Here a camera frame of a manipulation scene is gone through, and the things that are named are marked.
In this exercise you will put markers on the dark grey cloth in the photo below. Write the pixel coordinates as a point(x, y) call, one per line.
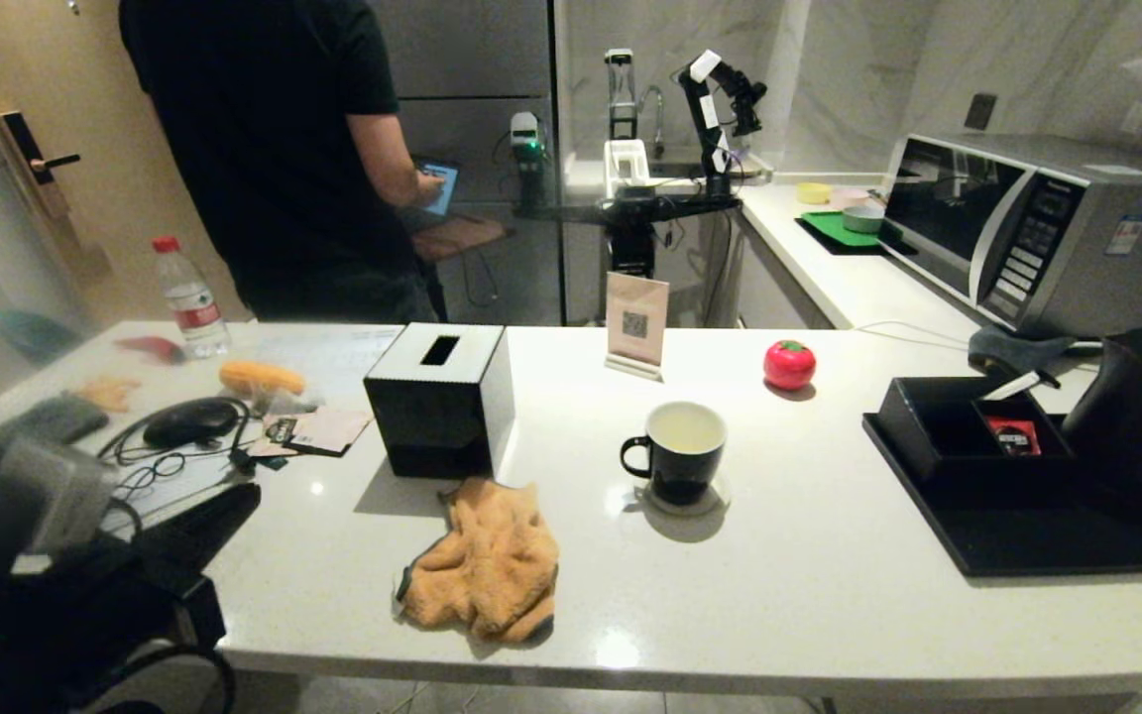
point(1015, 347)

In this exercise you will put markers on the white plastic stand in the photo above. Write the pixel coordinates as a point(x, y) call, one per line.
point(626, 164)

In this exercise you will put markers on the person's right forearm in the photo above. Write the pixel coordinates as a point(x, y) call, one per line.
point(383, 159)

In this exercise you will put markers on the chrome faucet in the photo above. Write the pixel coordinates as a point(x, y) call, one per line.
point(657, 117)

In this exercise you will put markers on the red sachet packet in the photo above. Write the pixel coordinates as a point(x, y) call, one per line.
point(1017, 434)

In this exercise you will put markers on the white stick sachet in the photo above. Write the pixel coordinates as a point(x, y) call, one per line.
point(1017, 385)

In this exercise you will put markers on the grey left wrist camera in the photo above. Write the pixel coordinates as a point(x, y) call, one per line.
point(56, 496)

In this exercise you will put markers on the teal cloth bundle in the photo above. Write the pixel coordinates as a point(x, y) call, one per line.
point(36, 335)

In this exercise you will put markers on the small orange rag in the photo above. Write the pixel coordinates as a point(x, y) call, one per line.
point(110, 393)

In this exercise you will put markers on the black teleoperation rig stand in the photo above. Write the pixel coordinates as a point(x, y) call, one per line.
point(630, 210)

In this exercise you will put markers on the person in black shirt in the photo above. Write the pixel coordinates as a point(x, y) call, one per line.
point(264, 149)

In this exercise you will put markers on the silver microwave oven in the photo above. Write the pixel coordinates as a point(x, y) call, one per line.
point(1126, 278)

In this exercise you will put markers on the orange microfibre cloth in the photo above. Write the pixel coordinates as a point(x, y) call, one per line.
point(492, 565)

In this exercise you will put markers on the black compartment organizer box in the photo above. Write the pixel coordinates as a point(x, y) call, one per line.
point(948, 446)

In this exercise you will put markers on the dark wall socket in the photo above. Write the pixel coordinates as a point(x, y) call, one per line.
point(980, 109)

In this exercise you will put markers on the laptop with blue screen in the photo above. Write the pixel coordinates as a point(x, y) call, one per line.
point(442, 188)

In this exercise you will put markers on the green bowl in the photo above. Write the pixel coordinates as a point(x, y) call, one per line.
point(864, 218)

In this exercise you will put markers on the grey device green light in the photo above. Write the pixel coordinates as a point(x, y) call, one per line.
point(526, 144)

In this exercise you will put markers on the beige wooden door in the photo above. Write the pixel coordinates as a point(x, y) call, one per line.
point(65, 99)

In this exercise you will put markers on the pink bowl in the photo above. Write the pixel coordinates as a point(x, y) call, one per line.
point(849, 193)

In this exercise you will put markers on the beige paper card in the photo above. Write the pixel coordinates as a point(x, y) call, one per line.
point(333, 429)

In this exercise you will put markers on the person's right hand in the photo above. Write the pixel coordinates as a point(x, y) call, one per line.
point(429, 185)

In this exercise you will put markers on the red chili pepper toy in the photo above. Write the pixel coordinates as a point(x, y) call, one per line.
point(153, 349)

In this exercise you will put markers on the black computer mouse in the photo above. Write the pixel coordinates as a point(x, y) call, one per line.
point(194, 421)

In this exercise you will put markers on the grey refrigerator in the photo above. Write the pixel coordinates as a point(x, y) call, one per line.
point(482, 59)

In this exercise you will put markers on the beige QR code sign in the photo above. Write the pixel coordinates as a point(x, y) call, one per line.
point(636, 317)

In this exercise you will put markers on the black mug white inside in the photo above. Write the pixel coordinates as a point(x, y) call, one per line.
point(680, 471)

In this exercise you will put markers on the clear water bottle red cap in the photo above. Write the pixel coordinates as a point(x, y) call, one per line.
point(190, 307)

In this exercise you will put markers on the black white tissue box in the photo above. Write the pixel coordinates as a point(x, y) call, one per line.
point(432, 416)

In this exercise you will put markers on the red tomato-shaped timer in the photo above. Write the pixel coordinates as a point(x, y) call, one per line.
point(790, 366)

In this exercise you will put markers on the green cutting mat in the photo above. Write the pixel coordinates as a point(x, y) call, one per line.
point(834, 228)

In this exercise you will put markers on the dark grey wallet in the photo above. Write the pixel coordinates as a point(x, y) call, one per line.
point(51, 421)

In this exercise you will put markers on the yellow bowl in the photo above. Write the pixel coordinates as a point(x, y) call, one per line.
point(814, 191)

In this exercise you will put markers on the brown wooden side table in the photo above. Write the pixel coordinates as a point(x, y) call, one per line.
point(462, 238)

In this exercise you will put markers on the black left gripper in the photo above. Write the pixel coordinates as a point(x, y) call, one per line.
point(85, 605)

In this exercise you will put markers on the black rectangular tray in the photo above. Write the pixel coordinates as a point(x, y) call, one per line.
point(1027, 540)

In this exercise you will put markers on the round white coaster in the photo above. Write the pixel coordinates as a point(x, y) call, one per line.
point(717, 504)

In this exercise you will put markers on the yellow corn cob toy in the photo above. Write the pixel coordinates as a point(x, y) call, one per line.
point(262, 378)

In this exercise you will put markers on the black printed packet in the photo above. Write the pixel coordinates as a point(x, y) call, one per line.
point(281, 431)

